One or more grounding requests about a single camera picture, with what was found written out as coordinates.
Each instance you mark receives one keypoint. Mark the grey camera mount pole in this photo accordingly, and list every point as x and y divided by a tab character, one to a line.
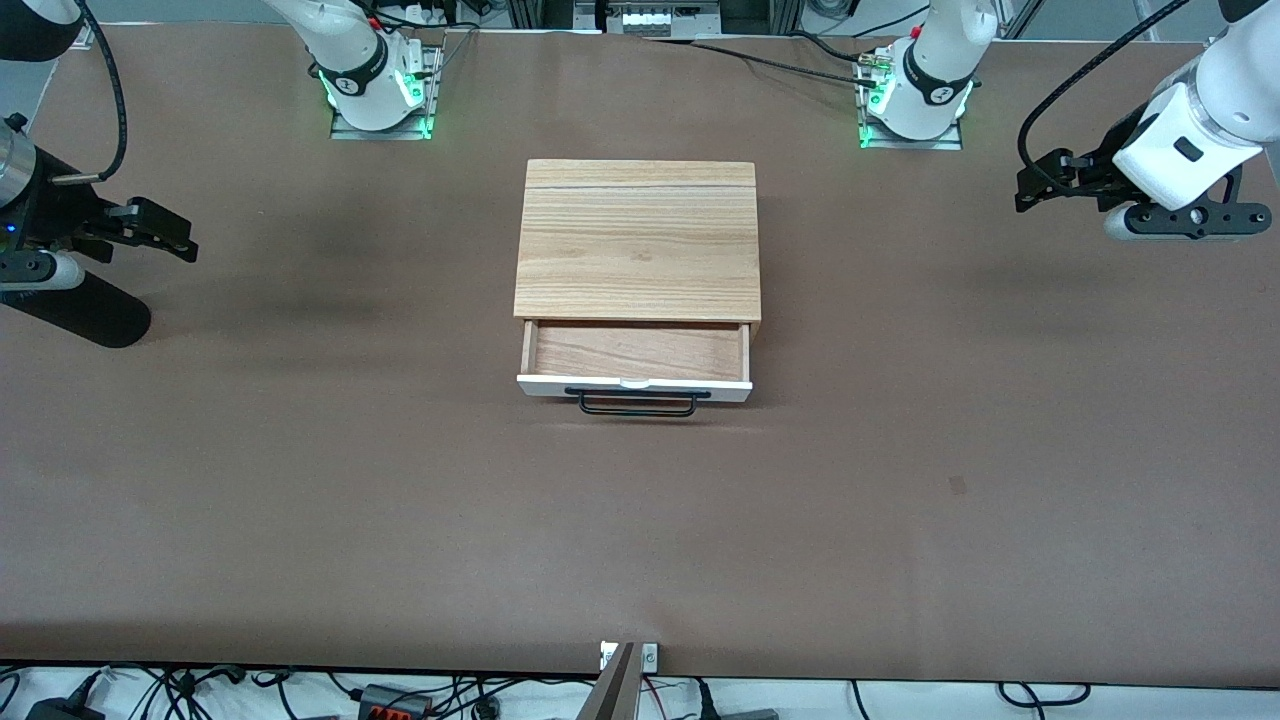
612	695

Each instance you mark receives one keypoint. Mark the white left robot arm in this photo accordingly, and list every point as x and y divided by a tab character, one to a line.
935	60

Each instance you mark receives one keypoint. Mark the metal clamp bracket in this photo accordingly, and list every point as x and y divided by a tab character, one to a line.
649	657

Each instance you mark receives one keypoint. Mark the aluminium profile bar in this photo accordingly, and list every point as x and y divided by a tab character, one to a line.
1147	18
1020	15

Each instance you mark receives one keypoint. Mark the grey box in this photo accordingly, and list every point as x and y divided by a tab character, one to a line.
745	715

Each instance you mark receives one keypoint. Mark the black connector block orange levers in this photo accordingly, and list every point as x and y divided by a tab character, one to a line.
385	700

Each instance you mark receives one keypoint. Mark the wooden drawer cabinet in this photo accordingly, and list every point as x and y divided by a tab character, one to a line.
640	240

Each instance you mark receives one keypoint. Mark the power strip with plugs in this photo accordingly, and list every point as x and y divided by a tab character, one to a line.
430	12

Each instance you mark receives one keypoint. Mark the black power adapter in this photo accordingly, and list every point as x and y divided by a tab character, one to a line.
60	712

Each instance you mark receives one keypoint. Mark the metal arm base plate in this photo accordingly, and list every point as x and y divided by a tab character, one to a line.
950	143
432	95

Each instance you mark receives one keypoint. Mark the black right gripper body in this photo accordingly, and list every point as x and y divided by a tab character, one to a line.
52	205

